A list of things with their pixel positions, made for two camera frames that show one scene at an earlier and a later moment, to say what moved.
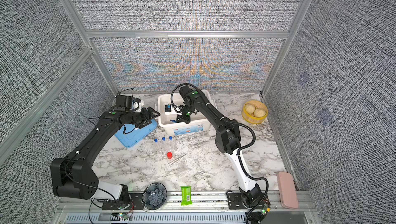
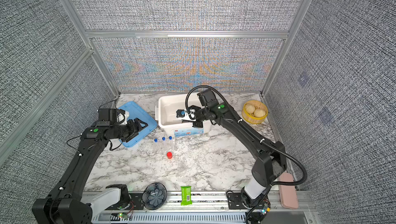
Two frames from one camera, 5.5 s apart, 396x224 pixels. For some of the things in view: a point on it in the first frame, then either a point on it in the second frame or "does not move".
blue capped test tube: x=156 y=141 does not move
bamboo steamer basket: x=254 y=111 does not move
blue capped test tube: x=163 y=139 does not move
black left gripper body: x=138 y=118 -> x=126 y=130
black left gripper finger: x=150 y=110 -> x=138 y=122
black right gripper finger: x=186 y=119 -> x=197 y=124
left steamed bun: x=250 y=109 does not move
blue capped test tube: x=170 y=138 does not move
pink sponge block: x=288 y=195 does not move
